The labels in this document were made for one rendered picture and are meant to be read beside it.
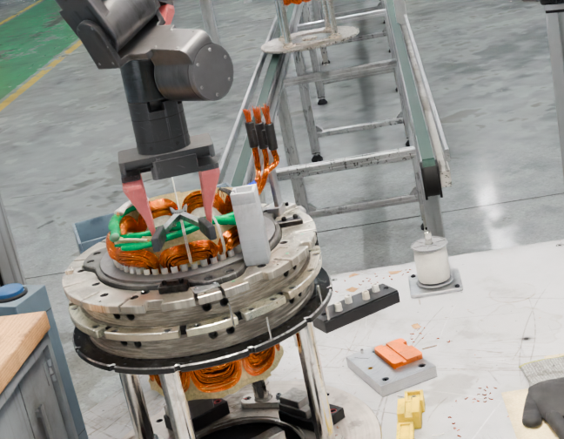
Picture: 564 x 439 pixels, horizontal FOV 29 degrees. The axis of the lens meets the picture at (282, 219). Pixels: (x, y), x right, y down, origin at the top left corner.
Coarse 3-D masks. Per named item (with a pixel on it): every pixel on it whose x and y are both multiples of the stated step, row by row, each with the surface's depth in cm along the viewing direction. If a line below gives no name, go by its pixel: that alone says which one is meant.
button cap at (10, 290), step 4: (8, 284) 152; (12, 284) 151; (16, 284) 151; (20, 284) 151; (0, 288) 150; (4, 288) 150; (8, 288) 150; (12, 288) 149; (16, 288) 149; (20, 288) 149; (0, 292) 149; (4, 292) 149; (8, 292) 149; (12, 292) 148; (16, 292) 149; (20, 292) 149; (0, 296) 148; (4, 296) 148; (8, 296) 148; (12, 296) 149
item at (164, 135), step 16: (144, 112) 114; (160, 112) 114; (176, 112) 115; (144, 128) 114; (160, 128) 114; (176, 128) 115; (144, 144) 115; (160, 144) 115; (176, 144) 115; (192, 144) 117; (208, 144) 115; (128, 160) 115; (144, 160) 114
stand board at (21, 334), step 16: (0, 320) 134; (16, 320) 133; (32, 320) 132; (0, 336) 129; (16, 336) 128; (32, 336) 129; (0, 352) 124; (16, 352) 124; (0, 368) 120; (16, 368) 124; (0, 384) 119
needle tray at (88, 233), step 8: (224, 184) 170; (104, 216) 166; (72, 224) 165; (80, 224) 166; (88, 224) 166; (96, 224) 166; (104, 224) 167; (80, 232) 166; (88, 232) 166; (96, 232) 167; (104, 232) 167; (80, 240) 166; (88, 240) 156; (96, 240) 156; (80, 248) 156; (88, 248) 156
